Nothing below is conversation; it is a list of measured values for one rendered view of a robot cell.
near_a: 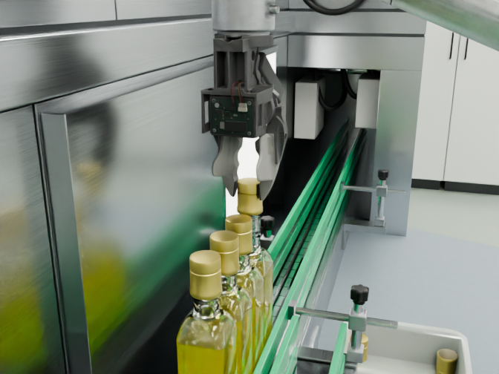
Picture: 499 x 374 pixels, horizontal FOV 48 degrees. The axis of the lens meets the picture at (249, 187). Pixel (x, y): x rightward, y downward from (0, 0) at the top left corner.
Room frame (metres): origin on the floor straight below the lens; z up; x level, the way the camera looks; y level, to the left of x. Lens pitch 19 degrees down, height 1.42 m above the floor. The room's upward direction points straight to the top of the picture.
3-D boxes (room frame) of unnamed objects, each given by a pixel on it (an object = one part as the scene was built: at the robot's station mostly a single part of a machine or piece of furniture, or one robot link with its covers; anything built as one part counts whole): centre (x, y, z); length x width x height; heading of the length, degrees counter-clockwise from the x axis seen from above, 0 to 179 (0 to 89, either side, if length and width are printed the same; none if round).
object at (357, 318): (0.76, -0.14, 0.95); 0.17 x 0.03 x 0.12; 74
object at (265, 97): (0.69, 0.01, 1.32); 0.09 x 0.08 x 0.12; 160
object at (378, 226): (1.38, -0.32, 0.90); 0.17 x 0.05 x 0.23; 74
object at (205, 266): (0.55, 0.05, 1.14); 0.04 x 0.04 x 0.04
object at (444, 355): (0.86, -0.36, 0.79); 0.04 x 0.04 x 0.04
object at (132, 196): (0.97, 0.07, 1.15); 0.90 x 0.03 x 0.34; 164
